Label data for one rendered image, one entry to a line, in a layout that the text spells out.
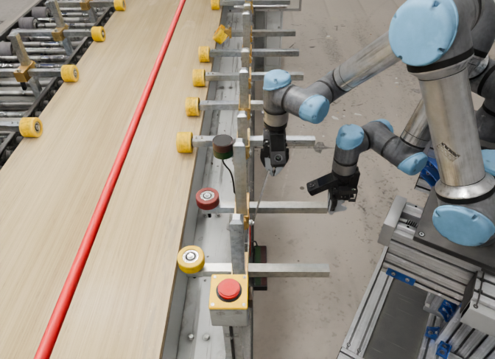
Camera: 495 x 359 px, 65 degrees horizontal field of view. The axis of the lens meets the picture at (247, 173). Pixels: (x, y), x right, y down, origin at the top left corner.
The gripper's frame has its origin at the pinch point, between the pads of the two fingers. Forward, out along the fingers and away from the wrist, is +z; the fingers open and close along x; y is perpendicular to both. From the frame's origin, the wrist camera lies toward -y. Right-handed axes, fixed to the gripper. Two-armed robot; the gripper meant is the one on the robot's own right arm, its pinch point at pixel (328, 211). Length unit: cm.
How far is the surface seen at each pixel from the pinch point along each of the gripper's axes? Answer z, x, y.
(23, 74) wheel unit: -14, 75, -137
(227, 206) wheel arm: -3.4, -1.0, -35.7
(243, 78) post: -28, 44, -31
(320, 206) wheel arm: -3.4, -0.9, -3.6
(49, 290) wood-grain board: -7, -36, -83
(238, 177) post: -21.7, -5.7, -31.2
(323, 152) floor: 83, 133, 24
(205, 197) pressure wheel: -7.8, -0.7, -43.1
